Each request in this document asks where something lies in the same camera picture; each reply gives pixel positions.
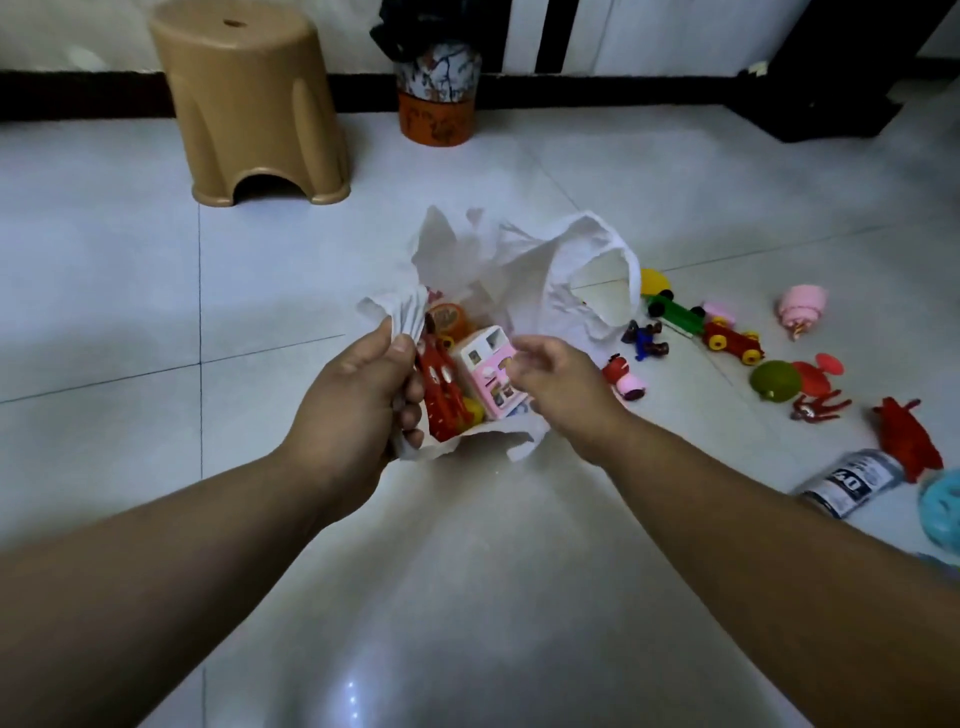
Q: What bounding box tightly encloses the person's right hand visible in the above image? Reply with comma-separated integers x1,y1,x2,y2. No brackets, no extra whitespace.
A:
503,333,640,471

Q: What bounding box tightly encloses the person's left hand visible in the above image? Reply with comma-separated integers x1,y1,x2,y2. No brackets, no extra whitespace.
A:
273,314,428,527

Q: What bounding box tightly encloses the pink vending machine toy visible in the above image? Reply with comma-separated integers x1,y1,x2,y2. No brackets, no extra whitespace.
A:
449,324,530,421

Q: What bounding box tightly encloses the red claw hand toy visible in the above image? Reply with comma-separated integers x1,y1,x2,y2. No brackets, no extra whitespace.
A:
414,302,478,444

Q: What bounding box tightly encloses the white plastic bag red print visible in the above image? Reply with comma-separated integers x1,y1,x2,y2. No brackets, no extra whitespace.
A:
356,206,644,463

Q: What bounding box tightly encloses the red block car toy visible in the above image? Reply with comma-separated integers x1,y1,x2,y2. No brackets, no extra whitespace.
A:
701,320,766,367

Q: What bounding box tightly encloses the green spiky ball toy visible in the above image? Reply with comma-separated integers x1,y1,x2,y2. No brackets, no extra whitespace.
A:
749,359,804,404

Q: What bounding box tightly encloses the pink cupcake toy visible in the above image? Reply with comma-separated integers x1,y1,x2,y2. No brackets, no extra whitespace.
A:
775,284,829,341

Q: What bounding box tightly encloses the dark red limbed toy figure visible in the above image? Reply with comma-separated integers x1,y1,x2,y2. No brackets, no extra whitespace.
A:
788,389,854,425

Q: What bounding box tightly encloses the red lobster toy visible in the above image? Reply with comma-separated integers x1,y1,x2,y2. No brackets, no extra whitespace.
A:
872,397,945,485

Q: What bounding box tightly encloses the teal perforated catch cup toy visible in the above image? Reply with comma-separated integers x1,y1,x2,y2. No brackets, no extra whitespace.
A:
916,468,960,558

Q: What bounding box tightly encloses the person's right forearm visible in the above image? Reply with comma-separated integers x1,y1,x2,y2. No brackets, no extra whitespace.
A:
596,416,960,728

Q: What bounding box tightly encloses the person's left forearm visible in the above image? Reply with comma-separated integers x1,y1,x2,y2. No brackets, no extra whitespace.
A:
0,446,335,728

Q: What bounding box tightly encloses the black roll white label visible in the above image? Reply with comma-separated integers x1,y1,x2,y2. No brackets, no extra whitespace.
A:
793,448,907,520

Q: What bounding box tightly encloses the orange floral waste bin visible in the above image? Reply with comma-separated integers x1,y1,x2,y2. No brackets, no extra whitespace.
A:
393,41,484,148

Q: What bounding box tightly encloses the tan plastic stool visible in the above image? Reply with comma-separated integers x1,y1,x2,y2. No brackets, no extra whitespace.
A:
147,0,352,208

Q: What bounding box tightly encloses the black framed white partition door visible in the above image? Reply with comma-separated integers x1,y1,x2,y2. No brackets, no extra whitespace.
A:
498,0,960,144

